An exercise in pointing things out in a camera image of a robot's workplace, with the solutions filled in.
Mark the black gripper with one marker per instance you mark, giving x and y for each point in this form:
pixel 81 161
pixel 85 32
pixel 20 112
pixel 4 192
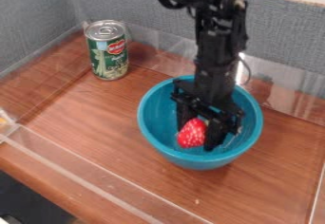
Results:
pixel 220 112

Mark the red toy strawberry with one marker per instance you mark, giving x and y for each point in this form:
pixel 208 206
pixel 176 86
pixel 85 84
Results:
pixel 192 134

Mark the blue plastic bowl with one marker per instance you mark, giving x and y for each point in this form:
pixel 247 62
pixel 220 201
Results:
pixel 156 124

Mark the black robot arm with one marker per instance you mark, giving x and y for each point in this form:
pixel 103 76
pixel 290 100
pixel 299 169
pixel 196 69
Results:
pixel 206 97

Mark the green vegetable can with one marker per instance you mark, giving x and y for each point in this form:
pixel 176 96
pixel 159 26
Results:
pixel 107 49

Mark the clear acrylic barrier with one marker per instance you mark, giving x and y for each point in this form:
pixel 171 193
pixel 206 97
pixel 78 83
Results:
pixel 103 155

